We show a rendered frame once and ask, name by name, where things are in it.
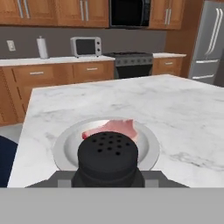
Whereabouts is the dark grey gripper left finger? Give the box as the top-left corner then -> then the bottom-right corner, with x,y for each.
26,171 -> 77,188

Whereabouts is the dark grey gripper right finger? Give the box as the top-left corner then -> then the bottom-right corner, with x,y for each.
141,171 -> 189,188

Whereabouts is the black shaker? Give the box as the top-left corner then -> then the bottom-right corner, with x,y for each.
71,131 -> 145,188

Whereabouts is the grey round plate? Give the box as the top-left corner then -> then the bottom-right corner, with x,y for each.
52,116 -> 161,172

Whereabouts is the pink raw steak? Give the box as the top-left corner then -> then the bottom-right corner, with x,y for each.
80,118 -> 138,144

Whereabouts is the dark blue chair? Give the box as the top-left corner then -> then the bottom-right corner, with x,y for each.
0,136 -> 19,188

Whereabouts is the wooden base cupboards run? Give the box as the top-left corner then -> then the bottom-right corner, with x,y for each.
0,59 -> 116,127

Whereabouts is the wooden base cupboard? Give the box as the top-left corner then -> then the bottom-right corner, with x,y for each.
151,56 -> 185,78

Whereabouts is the black stove with oven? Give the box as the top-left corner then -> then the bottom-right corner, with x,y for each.
103,51 -> 154,80

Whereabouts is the white paper towel roll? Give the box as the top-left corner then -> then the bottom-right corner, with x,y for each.
36,35 -> 49,60

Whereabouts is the white toaster oven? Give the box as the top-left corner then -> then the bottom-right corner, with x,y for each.
69,36 -> 102,58

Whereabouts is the stainless steel fridge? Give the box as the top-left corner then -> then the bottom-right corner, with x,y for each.
187,0 -> 224,88

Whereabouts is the black microwave oven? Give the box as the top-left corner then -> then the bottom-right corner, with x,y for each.
108,0 -> 152,29

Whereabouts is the white wall socket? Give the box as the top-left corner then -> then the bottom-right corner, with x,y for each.
6,39 -> 17,53

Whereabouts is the wooden wall cupboard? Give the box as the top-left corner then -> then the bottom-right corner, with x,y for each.
147,0 -> 186,31

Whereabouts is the wooden wall cupboards run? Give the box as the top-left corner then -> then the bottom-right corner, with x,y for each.
0,0 -> 110,29

